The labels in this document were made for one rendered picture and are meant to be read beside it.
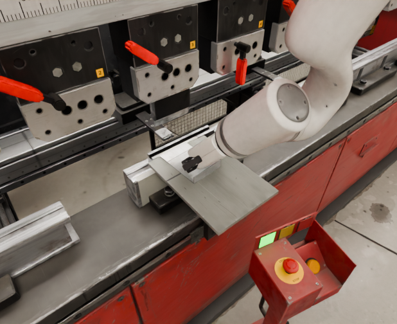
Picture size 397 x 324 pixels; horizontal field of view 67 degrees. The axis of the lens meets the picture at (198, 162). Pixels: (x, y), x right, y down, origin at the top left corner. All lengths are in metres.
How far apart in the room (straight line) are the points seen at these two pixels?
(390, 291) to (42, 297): 1.61
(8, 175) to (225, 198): 0.58
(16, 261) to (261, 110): 0.59
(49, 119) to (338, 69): 0.44
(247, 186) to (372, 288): 1.28
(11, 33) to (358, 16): 0.43
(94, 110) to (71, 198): 1.60
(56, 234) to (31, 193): 1.56
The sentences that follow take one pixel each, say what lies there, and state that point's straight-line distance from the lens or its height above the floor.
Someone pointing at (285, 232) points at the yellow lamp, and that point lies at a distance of 0.87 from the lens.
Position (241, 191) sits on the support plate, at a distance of 0.68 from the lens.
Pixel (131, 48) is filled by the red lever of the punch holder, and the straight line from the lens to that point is 0.53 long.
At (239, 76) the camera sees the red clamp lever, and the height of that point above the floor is 1.18.
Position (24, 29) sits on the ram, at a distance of 0.51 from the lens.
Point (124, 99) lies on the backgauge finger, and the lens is 0.94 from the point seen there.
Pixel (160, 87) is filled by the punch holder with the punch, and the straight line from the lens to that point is 0.63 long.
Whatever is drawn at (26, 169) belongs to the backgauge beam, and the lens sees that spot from 0.95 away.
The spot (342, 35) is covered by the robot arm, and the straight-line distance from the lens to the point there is 0.41.
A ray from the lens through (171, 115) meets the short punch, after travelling 0.74.
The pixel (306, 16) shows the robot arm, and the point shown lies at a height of 1.39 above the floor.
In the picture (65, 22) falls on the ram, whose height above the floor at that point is 1.35.
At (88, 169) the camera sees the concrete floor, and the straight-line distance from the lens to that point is 2.32.
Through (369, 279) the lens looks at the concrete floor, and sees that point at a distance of 1.90.
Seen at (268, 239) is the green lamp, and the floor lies 0.81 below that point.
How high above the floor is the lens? 1.50
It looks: 42 degrees down
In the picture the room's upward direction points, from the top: straight up
